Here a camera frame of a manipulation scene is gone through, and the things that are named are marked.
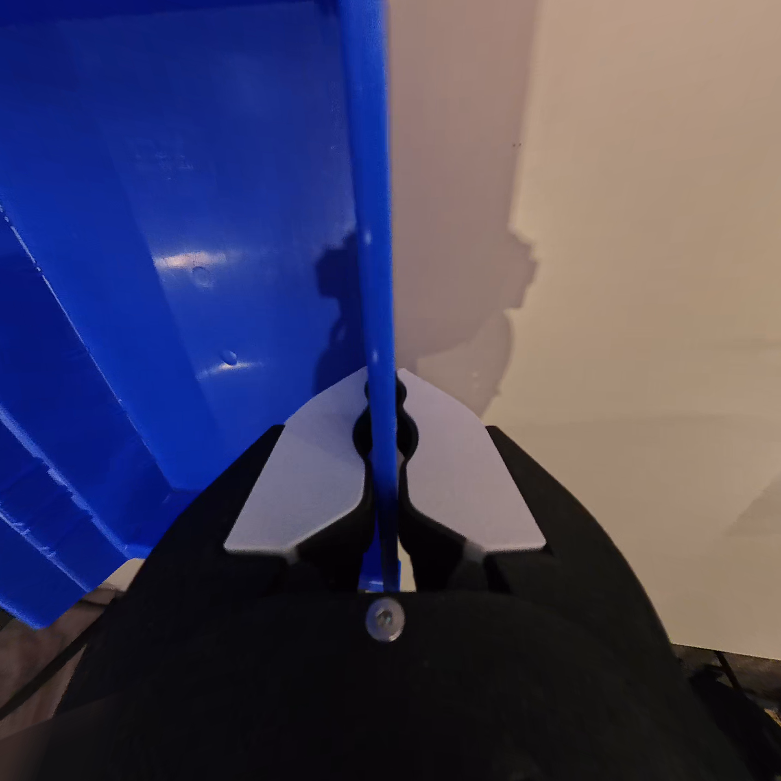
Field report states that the blue plastic bin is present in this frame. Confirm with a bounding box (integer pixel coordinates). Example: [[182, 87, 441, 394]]
[[0, 0, 404, 629]]

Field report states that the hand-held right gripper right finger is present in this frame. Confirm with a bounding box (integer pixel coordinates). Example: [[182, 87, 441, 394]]
[[395, 368, 548, 574]]

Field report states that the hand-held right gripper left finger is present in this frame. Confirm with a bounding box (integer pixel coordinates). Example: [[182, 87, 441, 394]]
[[223, 366, 376, 572]]

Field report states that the black lanyard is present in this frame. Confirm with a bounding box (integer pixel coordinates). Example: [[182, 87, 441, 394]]
[[0, 635, 89, 718]]

